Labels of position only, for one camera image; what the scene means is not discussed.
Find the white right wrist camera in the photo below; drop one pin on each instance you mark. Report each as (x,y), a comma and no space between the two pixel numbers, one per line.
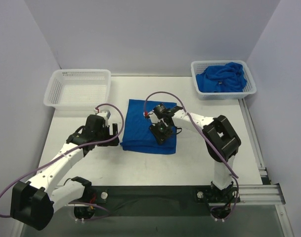
(150,117)

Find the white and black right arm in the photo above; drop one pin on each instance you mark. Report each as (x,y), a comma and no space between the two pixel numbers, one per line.
(221,139)

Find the blue towel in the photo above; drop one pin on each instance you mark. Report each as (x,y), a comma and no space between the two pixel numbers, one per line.
(137,136)

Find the white basket with towels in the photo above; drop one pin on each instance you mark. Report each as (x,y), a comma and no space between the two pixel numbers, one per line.
(197,67)

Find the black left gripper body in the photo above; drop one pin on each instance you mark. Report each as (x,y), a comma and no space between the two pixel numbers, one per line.
(110,134)

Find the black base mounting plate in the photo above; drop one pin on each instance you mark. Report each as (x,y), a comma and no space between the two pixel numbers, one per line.
(156,201)

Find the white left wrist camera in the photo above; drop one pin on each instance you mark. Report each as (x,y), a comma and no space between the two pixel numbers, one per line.
(104,114)

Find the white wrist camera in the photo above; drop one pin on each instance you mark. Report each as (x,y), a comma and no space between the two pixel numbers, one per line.
(150,117)
(104,114)

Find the crumpled blue towels pile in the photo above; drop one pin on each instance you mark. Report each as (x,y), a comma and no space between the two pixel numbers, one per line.
(222,79)

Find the empty white plastic basket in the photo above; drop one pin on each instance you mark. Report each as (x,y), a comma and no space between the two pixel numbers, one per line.
(77,89)

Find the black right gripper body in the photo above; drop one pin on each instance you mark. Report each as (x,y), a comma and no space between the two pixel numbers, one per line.
(161,135)

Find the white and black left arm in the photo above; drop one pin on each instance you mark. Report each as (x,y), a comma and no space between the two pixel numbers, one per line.
(35,201)

